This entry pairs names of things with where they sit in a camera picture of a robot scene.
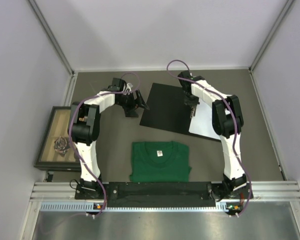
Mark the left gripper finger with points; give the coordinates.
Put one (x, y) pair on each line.
(130, 113)
(140, 101)

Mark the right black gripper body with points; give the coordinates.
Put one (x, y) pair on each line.
(190, 100)

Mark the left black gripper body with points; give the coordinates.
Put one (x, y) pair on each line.
(127, 102)

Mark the white folder black inside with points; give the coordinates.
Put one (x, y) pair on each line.
(167, 110)

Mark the white printed paper stack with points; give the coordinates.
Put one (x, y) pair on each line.
(201, 122)

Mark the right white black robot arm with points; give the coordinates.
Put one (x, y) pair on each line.
(227, 123)

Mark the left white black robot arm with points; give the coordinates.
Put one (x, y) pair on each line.
(84, 125)

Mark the green folded t-shirt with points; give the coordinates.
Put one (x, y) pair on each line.
(160, 162)

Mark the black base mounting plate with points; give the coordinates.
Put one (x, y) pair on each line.
(160, 195)

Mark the black glass-lid display box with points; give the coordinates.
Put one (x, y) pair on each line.
(55, 152)

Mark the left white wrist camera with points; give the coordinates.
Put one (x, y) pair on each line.
(128, 88)

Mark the left aluminium corner post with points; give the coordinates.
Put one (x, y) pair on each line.
(50, 35)

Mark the aluminium corner post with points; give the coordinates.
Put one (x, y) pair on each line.
(50, 35)
(288, 5)

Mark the aluminium front rail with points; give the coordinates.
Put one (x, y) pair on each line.
(267, 191)

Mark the grey slotted cable duct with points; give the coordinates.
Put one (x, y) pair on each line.
(96, 207)

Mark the right aluminium corner post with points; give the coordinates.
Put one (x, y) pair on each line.
(288, 5)

